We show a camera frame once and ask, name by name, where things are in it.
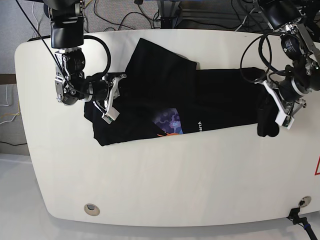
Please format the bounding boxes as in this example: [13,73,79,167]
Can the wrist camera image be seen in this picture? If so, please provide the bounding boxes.
[275,111,295,130]
[101,107,120,124]

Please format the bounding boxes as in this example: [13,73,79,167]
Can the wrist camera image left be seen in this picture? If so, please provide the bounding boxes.
[101,107,120,124]

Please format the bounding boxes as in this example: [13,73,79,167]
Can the aluminium frame post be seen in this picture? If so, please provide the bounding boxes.
[156,0,181,29]

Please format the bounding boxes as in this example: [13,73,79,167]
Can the black clamp with cable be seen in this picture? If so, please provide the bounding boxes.
[287,207,318,240]

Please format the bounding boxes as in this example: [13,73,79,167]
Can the silver table grommet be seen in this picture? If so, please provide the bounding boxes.
[298,196,312,208]
[84,203,100,217]

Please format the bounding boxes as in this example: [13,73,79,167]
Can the white floor cable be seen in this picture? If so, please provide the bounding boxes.
[31,1,41,33]

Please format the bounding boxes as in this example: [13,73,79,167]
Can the black T-shirt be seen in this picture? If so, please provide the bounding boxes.
[84,38,280,146]

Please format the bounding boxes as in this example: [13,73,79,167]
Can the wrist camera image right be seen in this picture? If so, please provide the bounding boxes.
[275,111,295,130]

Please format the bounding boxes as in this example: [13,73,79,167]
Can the robot arm image left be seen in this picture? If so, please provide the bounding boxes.
[44,0,126,120]

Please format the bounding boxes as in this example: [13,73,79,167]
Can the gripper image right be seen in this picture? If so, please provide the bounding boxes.
[255,75,320,118]

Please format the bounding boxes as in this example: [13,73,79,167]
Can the silver table grommet right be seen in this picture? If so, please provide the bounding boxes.
[298,196,312,208]

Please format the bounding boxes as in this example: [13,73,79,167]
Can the silver table grommet left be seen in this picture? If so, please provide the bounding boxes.
[84,203,100,217]

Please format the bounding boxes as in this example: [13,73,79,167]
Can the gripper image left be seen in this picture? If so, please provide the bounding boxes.
[84,73,127,114]

